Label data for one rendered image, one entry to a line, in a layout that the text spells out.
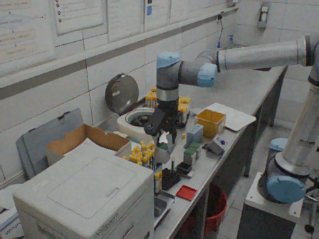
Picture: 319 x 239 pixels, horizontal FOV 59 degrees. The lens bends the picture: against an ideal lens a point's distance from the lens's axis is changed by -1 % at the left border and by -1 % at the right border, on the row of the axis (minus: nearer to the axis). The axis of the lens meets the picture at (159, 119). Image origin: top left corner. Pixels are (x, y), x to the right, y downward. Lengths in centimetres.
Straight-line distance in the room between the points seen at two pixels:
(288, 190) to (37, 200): 74
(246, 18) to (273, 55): 253
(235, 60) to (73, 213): 67
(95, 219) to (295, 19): 302
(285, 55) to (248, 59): 11
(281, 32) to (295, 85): 61
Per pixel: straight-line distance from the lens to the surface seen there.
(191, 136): 142
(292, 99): 360
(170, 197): 112
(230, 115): 181
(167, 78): 91
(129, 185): 79
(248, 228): 131
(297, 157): 96
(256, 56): 98
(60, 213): 75
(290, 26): 341
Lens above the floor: 169
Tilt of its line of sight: 28 degrees down
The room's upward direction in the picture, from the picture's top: 1 degrees clockwise
